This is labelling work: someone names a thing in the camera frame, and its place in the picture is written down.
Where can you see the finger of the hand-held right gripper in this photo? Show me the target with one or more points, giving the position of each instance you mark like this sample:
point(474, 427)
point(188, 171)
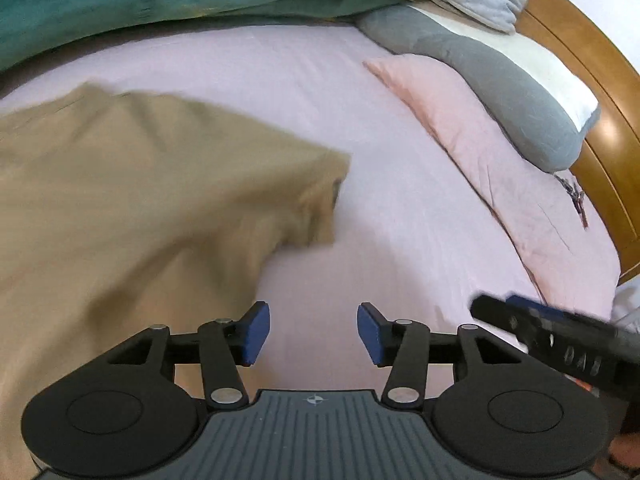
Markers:
point(560, 312)
point(540, 332)

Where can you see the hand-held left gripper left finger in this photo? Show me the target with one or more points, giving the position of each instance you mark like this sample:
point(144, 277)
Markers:
point(256, 332)

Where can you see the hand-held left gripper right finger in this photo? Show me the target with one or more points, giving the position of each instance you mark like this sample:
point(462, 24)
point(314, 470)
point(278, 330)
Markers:
point(370, 335)

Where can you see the khaki garment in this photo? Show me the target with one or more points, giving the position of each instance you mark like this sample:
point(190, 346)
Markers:
point(125, 210)

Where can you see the pink pillow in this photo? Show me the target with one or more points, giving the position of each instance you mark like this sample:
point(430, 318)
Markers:
point(500, 170)

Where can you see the wooden headboard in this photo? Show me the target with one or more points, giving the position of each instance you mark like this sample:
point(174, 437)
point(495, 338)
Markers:
point(600, 75)

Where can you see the grey and white pillow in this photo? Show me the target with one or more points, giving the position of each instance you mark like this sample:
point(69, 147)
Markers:
point(500, 75)

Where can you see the green floral plush blanket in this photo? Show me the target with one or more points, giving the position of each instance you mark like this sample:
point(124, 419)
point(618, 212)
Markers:
point(150, 0)

